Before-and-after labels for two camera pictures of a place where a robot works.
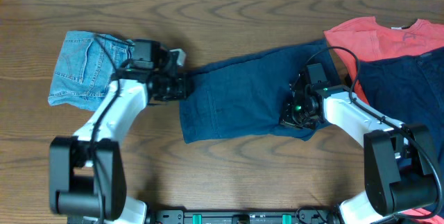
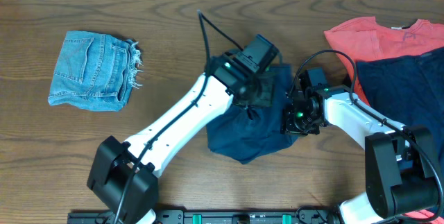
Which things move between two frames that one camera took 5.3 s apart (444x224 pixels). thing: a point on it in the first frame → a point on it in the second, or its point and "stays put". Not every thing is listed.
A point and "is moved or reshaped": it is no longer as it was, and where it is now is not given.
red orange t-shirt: [365, 39] stays put
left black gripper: [181, 87] → [265, 90]
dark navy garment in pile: [410, 89] stays put
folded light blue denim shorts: [86, 64] stays put
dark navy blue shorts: [245, 96] is moved or reshaped
